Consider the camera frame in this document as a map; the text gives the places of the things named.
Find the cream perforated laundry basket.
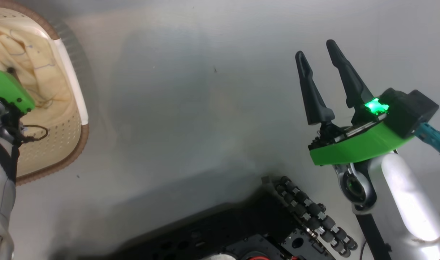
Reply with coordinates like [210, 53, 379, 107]
[0, 0, 90, 186]

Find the teal connector camera cable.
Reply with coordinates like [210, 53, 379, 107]
[415, 123, 440, 161]

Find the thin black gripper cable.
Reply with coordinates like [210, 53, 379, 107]
[14, 125, 49, 143]

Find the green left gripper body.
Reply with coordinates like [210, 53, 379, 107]
[0, 68, 36, 114]

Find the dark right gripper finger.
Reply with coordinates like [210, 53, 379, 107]
[295, 51, 336, 126]
[326, 39, 374, 109]

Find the black roller omni wheel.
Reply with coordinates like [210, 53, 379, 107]
[272, 176, 358, 258]

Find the cream garment with blue cuffs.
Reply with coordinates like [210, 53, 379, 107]
[0, 23, 71, 120]

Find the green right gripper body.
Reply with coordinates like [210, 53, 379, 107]
[309, 98, 414, 167]

